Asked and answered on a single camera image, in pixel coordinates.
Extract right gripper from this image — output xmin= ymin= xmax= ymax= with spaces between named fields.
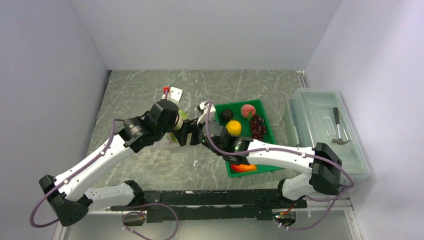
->
xmin=173 ymin=113 xmax=224 ymax=157

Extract green plastic tray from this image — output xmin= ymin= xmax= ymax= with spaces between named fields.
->
xmin=213 ymin=99 xmax=283 ymax=179

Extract clear zip top bag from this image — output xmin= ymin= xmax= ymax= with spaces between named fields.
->
xmin=152 ymin=110 xmax=189 ymax=150

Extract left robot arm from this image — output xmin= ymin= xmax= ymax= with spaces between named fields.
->
xmin=39 ymin=99 xmax=179 ymax=227

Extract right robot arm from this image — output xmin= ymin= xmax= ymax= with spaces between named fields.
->
xmin=172 ymin=119 xmax=342 ymax=208

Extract dark plum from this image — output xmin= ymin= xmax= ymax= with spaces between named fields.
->
xmin=220 ymin=108 xmax=234 ymax=122

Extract yellow lemon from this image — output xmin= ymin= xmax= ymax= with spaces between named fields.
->
xmin=225 ymin=120 xmax=243 ymax=136

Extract pink peach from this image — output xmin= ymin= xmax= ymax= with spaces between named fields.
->
xmin=240 ymin=104 xmax=256 ymax=119

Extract red orange mango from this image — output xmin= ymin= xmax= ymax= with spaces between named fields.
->
xmin=230 ymin=164 xmax=258 ymax=173

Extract dark purple grapes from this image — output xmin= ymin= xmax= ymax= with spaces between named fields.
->
xmin=249 ymin=114 xmax=268 ymax=141

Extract clear plastic storage box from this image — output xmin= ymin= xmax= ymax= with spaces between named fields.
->
xmin=284 ymin=88 xmax=370 ymax=185

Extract small hammer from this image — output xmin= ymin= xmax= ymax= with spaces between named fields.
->
xmin=331 ymin=107 xmax=349 ymax=145

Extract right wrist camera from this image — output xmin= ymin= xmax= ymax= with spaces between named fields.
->
xmin=196 ymin=101 xmax=216 ymax=125

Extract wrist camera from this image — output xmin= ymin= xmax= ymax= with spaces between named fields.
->
xmin=161 ymin=86 xmax=183 ymax=105
xmin=196 ymin=101 xmax=216 ymax=125

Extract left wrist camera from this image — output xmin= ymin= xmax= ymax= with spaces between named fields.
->
xmin=161 ymin=86 xmax=183 ymax=105

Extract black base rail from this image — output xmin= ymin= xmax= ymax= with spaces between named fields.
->
xmin=110 ymin=189 xmax=307 ymax=223

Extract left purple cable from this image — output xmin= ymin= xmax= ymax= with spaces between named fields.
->
xmin=29 ymin=91 xmax=180 ymax=240

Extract purple cable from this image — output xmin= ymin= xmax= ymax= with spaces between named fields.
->
xmin=29 ymin=91 xmax=180 ymax=240
xmin=203 ymin=100 xmax=355 ymax=232

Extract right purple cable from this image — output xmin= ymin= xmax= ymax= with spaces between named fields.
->
xmin=203 ymin=100 xmax=355 ymax=232

